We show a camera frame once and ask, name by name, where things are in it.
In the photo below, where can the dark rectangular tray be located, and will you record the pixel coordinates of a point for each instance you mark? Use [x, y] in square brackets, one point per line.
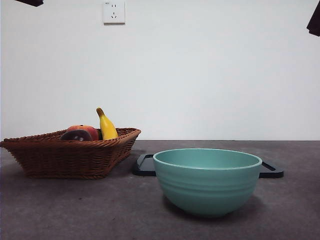
[142, 170]

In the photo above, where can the brown wicker basket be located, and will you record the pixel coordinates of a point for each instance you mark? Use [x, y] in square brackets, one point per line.
[70, 157]

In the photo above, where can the dark red plum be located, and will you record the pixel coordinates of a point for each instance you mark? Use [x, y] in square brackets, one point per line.
[75, 136]

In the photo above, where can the red yellow apple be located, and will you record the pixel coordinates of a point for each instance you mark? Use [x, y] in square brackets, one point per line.
[82, 127]

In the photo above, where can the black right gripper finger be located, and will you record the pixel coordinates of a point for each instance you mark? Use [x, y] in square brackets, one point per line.
[315, 23]

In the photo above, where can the white wall socket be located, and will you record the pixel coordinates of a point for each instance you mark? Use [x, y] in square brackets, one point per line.
[114, 12]

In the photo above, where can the teal ribbed bowl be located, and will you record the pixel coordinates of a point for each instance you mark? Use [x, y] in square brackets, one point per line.
[207, 187]

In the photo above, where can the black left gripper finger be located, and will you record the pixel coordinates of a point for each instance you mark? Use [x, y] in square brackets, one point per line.
[31, 2]

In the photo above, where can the yellow banana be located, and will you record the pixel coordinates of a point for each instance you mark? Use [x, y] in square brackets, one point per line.
[107, 127]

